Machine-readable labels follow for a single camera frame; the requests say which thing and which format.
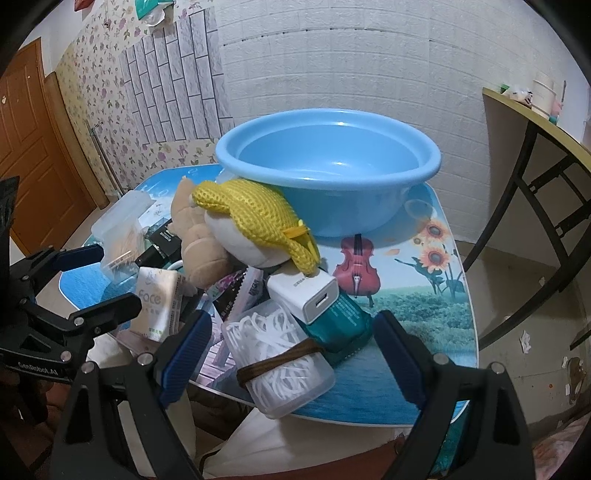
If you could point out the white cloth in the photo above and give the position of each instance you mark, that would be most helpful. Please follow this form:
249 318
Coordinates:
277 443

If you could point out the white usb charger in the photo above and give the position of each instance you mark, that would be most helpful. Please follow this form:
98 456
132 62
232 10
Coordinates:
295 295

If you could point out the clear box of floss picks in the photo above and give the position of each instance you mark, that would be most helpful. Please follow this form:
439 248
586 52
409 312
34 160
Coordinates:
258 327

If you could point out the red wall box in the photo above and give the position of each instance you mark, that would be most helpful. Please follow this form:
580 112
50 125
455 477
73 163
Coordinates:
84 3

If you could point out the white cup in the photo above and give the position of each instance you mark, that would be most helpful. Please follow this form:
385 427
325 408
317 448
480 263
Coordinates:
542 97

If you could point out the beige plush toy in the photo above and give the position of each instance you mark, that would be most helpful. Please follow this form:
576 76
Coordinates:
203 258

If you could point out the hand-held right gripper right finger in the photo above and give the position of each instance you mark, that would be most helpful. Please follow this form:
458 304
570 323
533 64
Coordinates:
397 357

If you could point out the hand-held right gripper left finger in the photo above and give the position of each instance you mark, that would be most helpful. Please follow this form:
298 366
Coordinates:
184 355

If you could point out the teal box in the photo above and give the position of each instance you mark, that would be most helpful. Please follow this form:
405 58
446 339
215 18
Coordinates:
344 323

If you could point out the blue plastic basin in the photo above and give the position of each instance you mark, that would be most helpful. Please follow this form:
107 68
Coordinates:
332 152

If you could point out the black serrated packet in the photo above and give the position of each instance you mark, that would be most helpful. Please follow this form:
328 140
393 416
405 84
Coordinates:
233 297

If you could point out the grey packet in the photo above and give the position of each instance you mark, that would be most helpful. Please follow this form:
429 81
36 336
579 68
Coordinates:
256 288

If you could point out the white tissue pack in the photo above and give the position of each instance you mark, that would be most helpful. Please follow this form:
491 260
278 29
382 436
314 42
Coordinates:
154 300

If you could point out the brown elastic band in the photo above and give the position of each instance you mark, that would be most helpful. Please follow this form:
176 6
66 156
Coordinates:
272 362

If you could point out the white doll with yellow hat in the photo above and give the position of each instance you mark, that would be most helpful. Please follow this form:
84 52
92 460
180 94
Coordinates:
249 207

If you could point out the brown wooden door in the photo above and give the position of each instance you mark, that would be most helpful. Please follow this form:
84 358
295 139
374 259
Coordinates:
41 152

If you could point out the black box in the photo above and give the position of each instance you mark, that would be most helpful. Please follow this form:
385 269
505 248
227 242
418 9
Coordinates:
164 240

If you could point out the clear plastic bag with swabs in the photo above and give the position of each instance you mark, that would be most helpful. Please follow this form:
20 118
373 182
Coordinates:
120 230

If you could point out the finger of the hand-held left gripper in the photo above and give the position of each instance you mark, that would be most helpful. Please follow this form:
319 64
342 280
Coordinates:
78 257
106 314

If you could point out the side table with black legs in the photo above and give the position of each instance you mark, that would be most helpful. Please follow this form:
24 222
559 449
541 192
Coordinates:
567 225

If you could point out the green hanging tissue pack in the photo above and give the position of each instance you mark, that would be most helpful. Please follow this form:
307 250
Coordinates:
150 7

